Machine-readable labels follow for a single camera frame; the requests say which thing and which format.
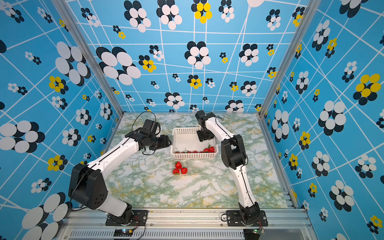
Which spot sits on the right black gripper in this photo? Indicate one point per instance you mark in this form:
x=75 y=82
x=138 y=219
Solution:
x=200 y=137

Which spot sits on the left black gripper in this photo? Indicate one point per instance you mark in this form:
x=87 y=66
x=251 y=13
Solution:
x=165 y=142

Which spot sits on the white perforated plastic basket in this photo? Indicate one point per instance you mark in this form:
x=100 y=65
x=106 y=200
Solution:
x=186 y=144

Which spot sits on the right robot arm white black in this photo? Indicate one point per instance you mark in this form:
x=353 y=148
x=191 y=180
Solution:
x=234 y=157

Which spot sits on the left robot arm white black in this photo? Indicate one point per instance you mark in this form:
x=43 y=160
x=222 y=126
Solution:
x=88 y=186

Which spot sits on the clear plastic clamshell container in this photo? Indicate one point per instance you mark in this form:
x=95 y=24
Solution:
x=189 y=167

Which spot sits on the green circuit board left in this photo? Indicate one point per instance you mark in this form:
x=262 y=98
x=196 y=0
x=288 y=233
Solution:
x=123 y=233

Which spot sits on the circuit board right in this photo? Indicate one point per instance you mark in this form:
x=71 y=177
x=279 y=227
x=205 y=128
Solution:
x=254 y=234

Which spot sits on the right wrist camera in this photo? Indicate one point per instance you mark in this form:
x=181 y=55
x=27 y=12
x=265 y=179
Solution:
x=200 y=116

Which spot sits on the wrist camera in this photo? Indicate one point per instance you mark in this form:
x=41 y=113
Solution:
x=151 y=128
x=200 y=116

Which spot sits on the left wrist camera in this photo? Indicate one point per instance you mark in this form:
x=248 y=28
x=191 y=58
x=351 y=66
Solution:
x=151 y=128

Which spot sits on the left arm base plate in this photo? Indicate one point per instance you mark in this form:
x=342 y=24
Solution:
x=129 y=218

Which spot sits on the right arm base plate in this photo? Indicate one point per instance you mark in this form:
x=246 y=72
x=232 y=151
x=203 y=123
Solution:
x=235 y=218

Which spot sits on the aluminium front frame rail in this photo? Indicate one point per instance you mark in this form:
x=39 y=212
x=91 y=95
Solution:
x=188 y=224

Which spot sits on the left aluminium corner post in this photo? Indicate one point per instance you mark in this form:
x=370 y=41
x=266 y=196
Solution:
x=80 y=40

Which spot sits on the aluminium corner post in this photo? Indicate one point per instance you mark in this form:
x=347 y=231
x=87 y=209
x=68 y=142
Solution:
x=288 y=57
x=80 y=40

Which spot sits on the right aluminium corner post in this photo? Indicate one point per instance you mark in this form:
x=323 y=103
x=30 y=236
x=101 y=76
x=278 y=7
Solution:
x=288 y=57

